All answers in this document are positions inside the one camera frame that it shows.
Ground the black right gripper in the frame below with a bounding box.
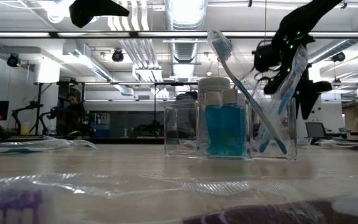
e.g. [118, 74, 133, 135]
[263, 28, 334, 121]

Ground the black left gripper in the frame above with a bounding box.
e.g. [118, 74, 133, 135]
[68, 0, 131, 29]

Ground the clear acrylic organizer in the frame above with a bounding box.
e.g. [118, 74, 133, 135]
[163, 98, 298, 162]

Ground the grey office chair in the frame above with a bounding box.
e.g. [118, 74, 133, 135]
[305, 121, 329, 140]

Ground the black ceiling spotlight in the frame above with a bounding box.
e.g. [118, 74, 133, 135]
[331, 51, 346, 63]
[6, 54, 21, 68]
[111, 49, 125, 63]

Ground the white cylindrical canister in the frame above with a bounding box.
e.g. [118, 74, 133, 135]
[197, 77, 232, 103]

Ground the black tripod stand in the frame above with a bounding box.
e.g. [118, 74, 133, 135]
[33, 82, 47, 136]

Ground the purple white wrapped toothbrush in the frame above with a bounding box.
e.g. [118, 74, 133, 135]
[0, 172, 358, 224]

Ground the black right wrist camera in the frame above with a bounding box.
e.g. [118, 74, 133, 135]
[252, 40, 281, 75]

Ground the thin hanging cable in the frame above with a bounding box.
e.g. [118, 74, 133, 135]
[261, 0, 269, 41]

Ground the silver ventilation duct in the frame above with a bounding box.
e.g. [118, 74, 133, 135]
[165, 0, 208, 65]

